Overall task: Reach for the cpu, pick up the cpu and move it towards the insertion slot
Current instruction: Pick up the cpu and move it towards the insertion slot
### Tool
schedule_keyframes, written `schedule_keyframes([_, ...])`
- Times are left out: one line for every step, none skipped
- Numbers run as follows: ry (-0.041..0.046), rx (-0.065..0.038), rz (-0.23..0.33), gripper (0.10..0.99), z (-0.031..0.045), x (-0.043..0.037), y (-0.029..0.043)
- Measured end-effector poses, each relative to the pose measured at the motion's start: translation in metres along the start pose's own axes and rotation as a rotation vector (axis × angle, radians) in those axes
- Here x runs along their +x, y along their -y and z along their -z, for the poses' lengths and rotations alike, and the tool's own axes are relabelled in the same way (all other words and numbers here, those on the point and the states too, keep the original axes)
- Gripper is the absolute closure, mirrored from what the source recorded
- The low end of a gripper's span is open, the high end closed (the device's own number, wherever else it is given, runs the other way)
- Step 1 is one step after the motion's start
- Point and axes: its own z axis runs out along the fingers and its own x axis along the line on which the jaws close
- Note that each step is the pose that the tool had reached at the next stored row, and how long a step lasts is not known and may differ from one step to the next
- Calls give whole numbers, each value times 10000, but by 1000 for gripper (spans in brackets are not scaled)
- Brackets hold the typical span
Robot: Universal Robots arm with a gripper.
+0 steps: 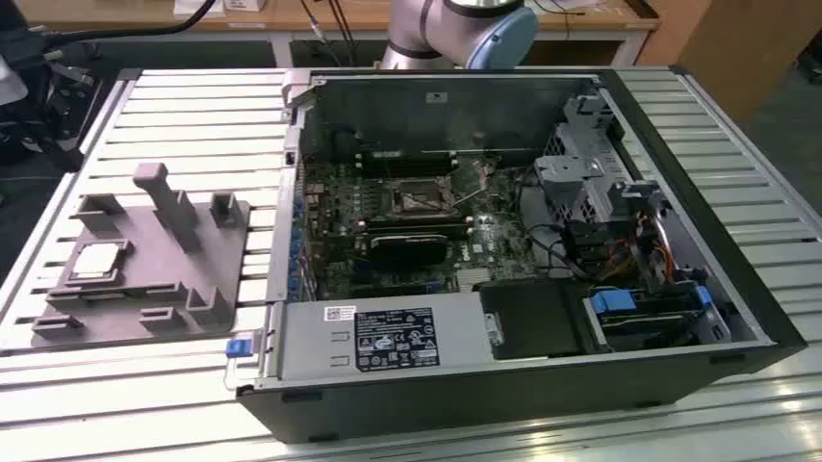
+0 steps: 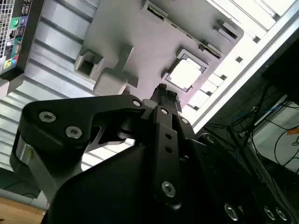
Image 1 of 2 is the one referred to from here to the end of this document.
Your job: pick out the silver CPU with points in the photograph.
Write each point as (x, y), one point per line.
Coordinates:
(96, 260)

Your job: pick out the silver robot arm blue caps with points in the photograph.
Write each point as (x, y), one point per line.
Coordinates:
(437, 29)

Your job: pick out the black RAM slot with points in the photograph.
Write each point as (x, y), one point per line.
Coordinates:
(418, 223)
(405, 167)
(418, 219)
(418, 227)
(405, 172)
(405, 156)
(405, 162)
(418, 230)

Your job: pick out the CPU socket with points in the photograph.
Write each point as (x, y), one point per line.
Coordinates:
(421, 199)

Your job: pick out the black oval fan shroud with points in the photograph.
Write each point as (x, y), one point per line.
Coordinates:
(407, 250)

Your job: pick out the thin metal locking lever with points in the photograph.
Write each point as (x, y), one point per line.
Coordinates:
(469, 197)

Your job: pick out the green motherboard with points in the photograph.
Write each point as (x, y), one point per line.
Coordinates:
(498, 240)

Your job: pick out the silver chipset heatsink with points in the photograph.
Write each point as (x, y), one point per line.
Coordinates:
(474, 280)

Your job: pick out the white barcode sticker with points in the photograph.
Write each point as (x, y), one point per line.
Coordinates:
(338, 312)

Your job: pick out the black power supply label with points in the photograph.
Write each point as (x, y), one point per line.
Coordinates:
(398, 339)

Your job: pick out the black drive bay box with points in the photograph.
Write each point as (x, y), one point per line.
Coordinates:
(539, 317)

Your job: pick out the perforated metal drive cage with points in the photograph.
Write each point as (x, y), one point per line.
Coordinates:
(578, 183)

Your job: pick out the small grey case label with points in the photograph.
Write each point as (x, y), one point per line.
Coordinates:
(437, 96)

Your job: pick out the silver power supply unit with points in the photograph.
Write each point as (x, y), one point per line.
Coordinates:
(308, 346)

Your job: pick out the blue disk carrier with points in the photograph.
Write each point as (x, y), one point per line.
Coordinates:
(606, 300)

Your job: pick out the blue case latch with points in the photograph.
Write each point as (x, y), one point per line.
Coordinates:
(239, 348)

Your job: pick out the black open PC case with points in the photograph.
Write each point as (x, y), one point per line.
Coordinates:
(450, 404)

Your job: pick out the grey parts rack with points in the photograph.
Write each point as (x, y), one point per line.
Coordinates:
(154, 274)

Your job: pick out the wooden desk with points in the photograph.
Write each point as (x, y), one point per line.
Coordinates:
(288, 19)

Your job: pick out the brown wooden cabinet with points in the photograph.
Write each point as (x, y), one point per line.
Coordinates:
(726, 48)

